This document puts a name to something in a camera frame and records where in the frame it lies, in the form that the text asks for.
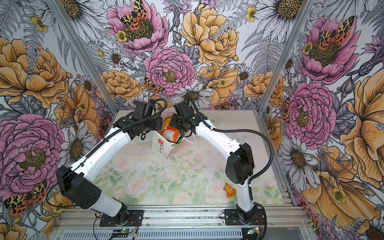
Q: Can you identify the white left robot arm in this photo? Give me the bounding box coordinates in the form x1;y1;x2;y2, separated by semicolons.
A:
56;100;166;224

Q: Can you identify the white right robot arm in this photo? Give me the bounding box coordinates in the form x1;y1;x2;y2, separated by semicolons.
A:
170;101;257;215

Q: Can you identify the small orange snack packet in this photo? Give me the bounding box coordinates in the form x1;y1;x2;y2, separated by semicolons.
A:
223;183;237;199

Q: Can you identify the orange mango snack packet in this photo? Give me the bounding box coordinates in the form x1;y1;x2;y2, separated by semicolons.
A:
160;117;185;144

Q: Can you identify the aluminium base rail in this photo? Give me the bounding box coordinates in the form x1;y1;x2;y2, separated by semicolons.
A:
51;205;316;240

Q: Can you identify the aluminium frame post left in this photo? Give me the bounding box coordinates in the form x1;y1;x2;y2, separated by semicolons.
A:
47;1;119;115

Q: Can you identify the aluminium frame post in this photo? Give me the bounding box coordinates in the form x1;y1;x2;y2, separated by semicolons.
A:
257;0;317;113
47;1;119;115

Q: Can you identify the aluminium frame post right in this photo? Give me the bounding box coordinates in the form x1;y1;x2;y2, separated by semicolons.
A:
257;0;317;113

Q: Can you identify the green circuit board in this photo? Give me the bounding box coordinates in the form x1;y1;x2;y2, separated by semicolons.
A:
110;229;138;240

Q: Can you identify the white floral paper bag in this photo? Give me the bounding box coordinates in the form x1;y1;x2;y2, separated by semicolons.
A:
152;120;187;160

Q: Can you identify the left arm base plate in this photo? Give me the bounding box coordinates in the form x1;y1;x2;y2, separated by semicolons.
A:
99;210;144;227

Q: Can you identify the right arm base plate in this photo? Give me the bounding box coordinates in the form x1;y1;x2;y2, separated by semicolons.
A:
224;206;266;226

